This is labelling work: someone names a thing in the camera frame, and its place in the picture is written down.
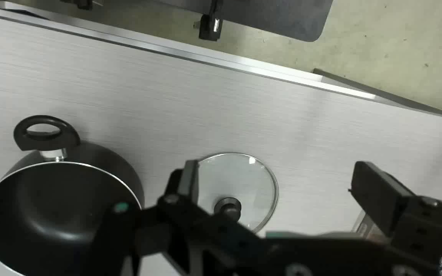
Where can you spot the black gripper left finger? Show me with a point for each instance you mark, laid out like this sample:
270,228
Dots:
190,179

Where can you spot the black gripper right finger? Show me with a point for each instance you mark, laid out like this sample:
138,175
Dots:
379,200

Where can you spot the glass lid with black knob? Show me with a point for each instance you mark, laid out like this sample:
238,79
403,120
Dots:
241,179

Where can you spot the black cooking pot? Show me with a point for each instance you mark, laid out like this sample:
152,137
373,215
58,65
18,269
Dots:
52,215

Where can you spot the black caster wheel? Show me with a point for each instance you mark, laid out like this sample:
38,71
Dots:
209,27

